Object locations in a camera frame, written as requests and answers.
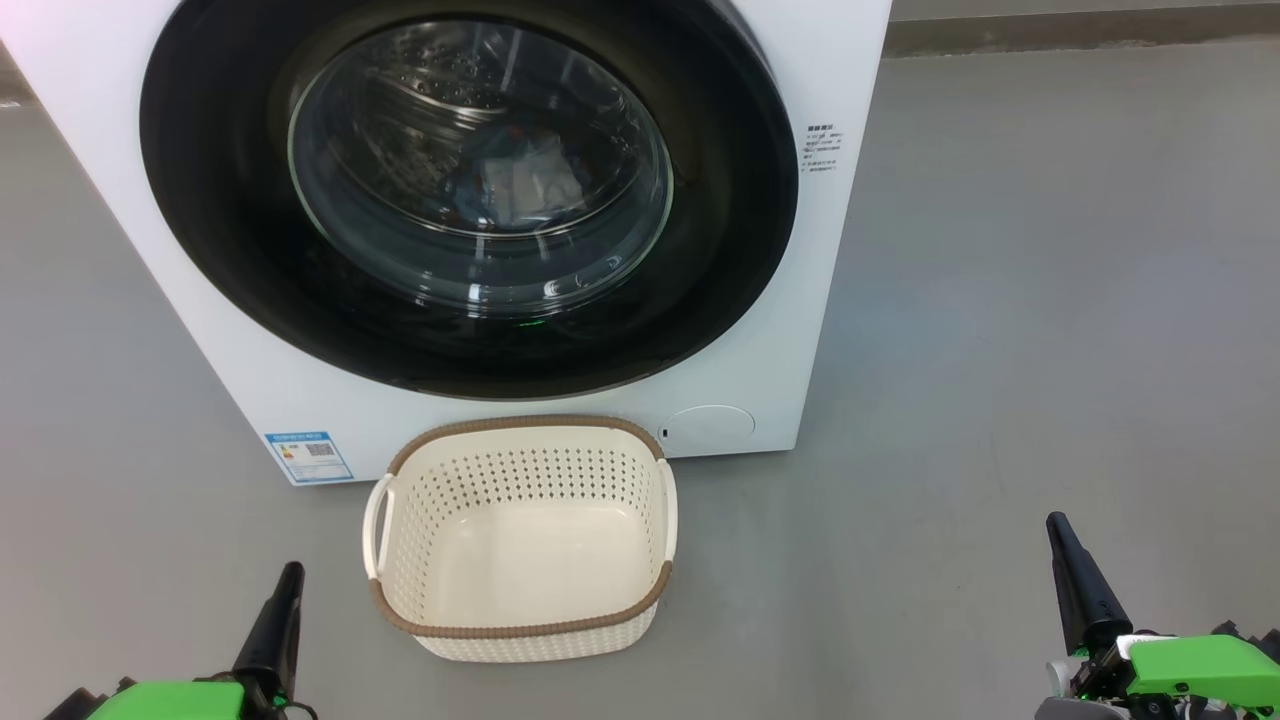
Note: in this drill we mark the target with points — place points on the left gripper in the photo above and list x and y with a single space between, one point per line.
170 702

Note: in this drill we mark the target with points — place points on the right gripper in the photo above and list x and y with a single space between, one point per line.
1200 670

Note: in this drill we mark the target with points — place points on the black round glass washer door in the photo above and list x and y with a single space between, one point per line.
220 230

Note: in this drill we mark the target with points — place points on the blue cartoon print garment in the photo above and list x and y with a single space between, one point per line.
465 190

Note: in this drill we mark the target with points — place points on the white garment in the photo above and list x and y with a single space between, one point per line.
530 185

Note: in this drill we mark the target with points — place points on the white front-load washing machine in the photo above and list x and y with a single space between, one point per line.
120 250

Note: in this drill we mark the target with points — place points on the stainless steel washing machine drum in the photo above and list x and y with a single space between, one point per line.
400 110

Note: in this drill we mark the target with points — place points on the blue energy label sticker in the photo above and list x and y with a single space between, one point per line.
308 457

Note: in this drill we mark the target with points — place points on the cream perforated laundry basket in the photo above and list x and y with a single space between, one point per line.
520 640

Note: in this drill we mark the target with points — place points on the round drain filter cover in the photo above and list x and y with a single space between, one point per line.
710 426

